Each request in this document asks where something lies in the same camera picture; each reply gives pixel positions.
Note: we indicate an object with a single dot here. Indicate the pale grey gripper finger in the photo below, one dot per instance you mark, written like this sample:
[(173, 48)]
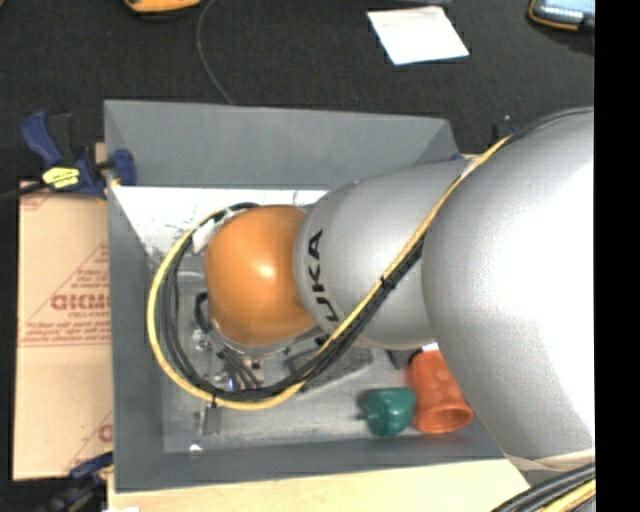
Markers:
[(212, 421)]

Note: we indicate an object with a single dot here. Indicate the green toy pepper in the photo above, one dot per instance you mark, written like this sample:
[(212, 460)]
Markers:
[(389, 409)]

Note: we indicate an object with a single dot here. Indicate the brown cardboard board red print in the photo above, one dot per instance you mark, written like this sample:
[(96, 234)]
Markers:
[(60, 280)]

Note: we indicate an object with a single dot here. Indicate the orange plastic cup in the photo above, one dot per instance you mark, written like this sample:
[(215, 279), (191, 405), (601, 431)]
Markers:
[(436, 395)]

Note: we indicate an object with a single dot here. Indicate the grey metal bin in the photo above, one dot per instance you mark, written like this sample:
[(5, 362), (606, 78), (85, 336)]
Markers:
[(280, 150)]

